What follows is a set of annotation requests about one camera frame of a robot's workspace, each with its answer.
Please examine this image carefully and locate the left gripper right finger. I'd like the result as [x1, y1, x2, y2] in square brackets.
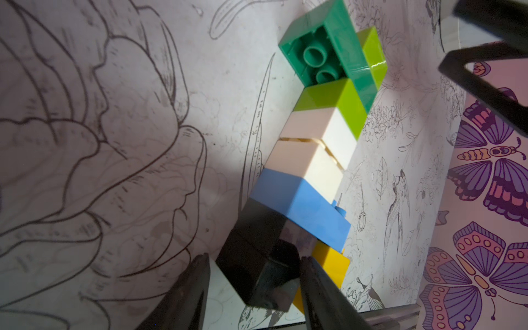
[300, 257, 371, 330]

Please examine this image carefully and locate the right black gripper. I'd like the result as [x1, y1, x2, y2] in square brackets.
[439, 0, 527, 137]

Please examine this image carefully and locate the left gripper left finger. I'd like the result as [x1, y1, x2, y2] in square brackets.
[138, 253, 210, 330]

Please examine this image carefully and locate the black lego brick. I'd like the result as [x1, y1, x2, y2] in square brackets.
[216, 198, 300, 312]

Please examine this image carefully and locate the blue lego brick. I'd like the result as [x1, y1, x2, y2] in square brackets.
[250, 169, 351, 252]

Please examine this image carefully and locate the lime green lego brick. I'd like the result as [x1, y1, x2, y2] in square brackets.
[293, 78, 367, 140]
[357, 26, 388, 89]

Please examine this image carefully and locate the cream white lego brick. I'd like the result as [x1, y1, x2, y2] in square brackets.
[279, 107, 358, 170]

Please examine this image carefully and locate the dark green lego brick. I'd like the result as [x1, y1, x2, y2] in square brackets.
[279, 1, 378, 111]

